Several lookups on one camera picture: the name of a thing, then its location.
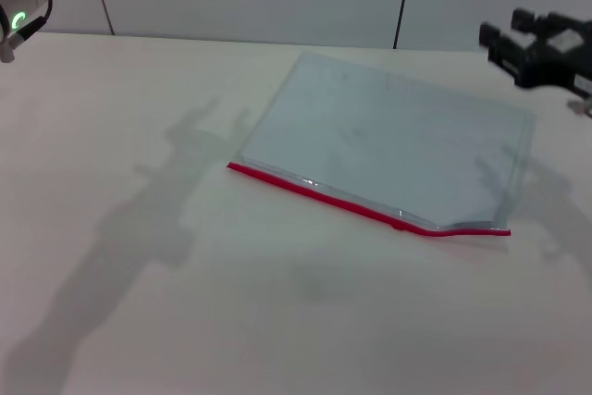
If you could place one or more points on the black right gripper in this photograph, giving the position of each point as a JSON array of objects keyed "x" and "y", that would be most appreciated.
[{"x": 546, "y": 57}]

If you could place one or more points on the clear document bag red zipper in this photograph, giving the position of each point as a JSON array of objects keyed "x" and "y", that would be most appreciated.
[{"x": 388, "y": 136}]

